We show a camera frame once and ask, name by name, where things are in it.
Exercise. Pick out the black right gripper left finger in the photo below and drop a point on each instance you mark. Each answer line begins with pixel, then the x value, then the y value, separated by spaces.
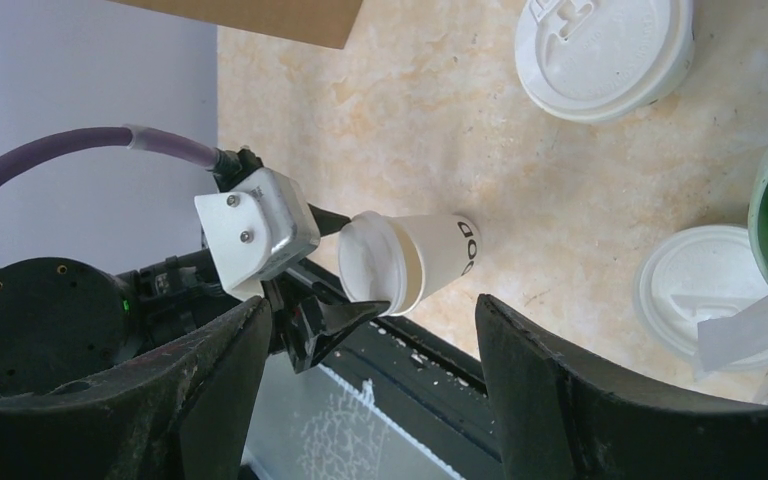
pixel 180 411

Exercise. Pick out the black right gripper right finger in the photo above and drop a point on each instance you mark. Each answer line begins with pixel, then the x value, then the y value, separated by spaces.
pixel 563 412

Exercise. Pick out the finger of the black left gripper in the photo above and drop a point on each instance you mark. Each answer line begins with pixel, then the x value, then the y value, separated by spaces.
pixel 327 222
pixel 311 329

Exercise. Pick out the brown paper bag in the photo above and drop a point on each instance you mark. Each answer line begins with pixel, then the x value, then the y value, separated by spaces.
pixel 325 23

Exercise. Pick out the white cup lid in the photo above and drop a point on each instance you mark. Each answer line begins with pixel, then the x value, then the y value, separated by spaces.
pixel 373 262
pixel 596 61

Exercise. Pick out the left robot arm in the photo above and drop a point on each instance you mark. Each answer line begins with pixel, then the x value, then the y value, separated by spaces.
pixel 62 320

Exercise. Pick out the stack of white lids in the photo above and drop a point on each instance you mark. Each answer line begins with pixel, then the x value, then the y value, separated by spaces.
pixel 695 275

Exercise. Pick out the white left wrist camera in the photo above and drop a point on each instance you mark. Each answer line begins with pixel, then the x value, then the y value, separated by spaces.
pixel 256 230

